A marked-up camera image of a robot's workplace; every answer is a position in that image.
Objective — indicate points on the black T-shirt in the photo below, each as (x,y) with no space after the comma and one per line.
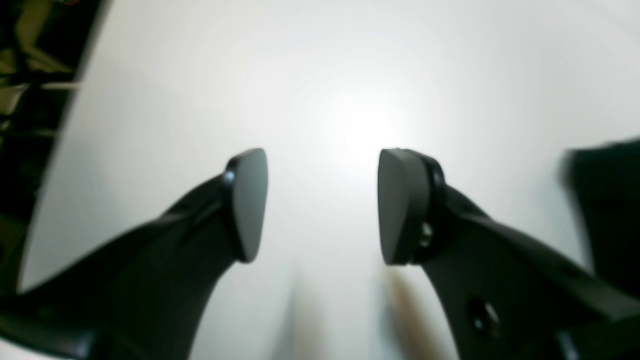
(605,184)

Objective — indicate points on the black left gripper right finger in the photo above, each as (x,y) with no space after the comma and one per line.
(506,295)

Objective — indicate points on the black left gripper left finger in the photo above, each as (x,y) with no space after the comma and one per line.
(142,295)

